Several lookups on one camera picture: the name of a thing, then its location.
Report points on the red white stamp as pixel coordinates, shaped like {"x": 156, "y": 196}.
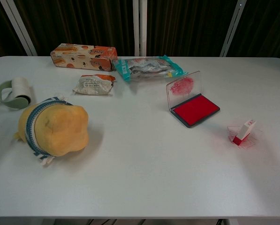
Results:
{"x": 243, "y": 132}

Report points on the orange biscuit box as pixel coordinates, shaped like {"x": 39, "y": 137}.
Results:
{"x": 83, "y": 57}

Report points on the yellow plush toy with scarf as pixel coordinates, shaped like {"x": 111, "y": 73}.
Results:
{"x": 55, "y": 130}

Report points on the small white snack packet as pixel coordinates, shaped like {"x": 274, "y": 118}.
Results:
{"x": 93, "y": 84}

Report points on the red ink pad case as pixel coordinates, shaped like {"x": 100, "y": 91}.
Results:
{"x": 196, "y": 109}

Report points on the teal and silver snack bag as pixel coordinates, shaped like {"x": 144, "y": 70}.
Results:
{"x": 146, "y": 67}

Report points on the white metal frame post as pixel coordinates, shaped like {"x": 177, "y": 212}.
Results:
{"x": 233, "y": 25}
{"x": 139, "y": 25}
{"x": 19, "y": 25}

